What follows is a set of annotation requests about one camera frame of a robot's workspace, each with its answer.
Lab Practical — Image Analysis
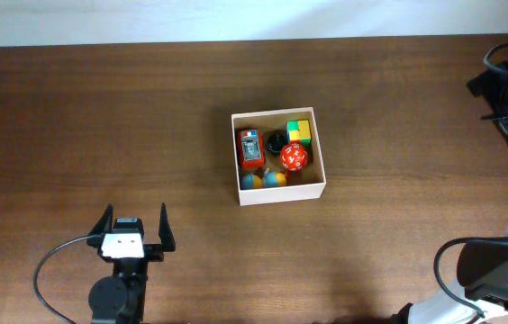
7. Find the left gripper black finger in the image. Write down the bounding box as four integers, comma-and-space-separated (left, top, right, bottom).
89, 204, 113, 236
159, 203, 176, 246

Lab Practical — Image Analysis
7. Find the white open cardboard box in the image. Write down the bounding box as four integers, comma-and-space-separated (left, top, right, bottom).
231, 107, 327, 206

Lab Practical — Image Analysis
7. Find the blue and orange toy figure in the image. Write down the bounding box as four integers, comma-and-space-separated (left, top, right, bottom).
240, 168, 288, 190

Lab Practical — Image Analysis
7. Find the multicoloured puzzle cube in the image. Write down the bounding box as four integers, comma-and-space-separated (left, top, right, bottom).
286, 120, 312, 147

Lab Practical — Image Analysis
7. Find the black round cap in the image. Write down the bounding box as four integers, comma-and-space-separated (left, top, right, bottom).
266, 131, 288, 156

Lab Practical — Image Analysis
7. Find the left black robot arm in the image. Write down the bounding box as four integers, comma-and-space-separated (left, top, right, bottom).
86, 204, 176, 324

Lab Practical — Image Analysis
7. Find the red toy car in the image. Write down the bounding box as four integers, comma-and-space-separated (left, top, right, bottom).
237, 130, 266, 169

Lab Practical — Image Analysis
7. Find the red ball with white letters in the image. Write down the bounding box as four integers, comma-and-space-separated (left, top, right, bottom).
279, 143, 309, 172

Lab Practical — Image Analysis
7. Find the left black cable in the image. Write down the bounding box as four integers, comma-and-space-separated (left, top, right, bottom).
32, 234, 104, 324

